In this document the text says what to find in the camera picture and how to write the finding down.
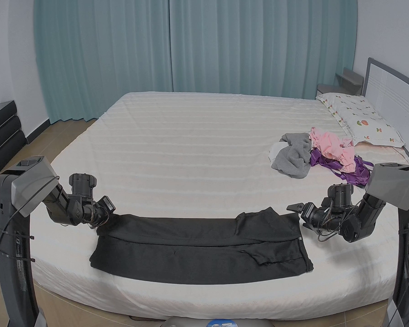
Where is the pink garment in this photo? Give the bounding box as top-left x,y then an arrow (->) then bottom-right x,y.
308,127 -> 357,174

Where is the white garment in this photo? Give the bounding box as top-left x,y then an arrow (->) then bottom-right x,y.
268,142 -> 287,164

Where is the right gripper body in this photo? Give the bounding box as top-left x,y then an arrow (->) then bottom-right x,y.
301,202 -> 329,232

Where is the white printed pillow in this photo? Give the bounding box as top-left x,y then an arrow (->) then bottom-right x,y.
315,93 -> 405,148

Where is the black T-shirt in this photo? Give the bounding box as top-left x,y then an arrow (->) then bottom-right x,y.
89,207 -> 315,285

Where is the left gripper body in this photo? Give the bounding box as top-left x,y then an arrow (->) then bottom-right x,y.
93,196 -> 118,227

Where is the purple garment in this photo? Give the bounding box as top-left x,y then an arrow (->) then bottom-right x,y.
309,149 -> 375,187

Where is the grey garment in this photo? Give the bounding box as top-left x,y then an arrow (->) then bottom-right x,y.
271,132 -> 313,179

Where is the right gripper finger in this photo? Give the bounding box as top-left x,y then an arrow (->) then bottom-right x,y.
286,201 -> 309,214

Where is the blue-green curtain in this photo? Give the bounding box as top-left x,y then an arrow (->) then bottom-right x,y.
33,0 -> 172,123
169,0 -> 358,99

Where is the grey bedside table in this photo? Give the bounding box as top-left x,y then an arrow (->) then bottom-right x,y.
317,67 -> 364,96

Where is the black chest of drawers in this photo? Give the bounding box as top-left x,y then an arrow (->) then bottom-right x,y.
0,100 -> 28,183

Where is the bed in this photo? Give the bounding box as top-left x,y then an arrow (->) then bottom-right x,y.
30,57 -> 409,321

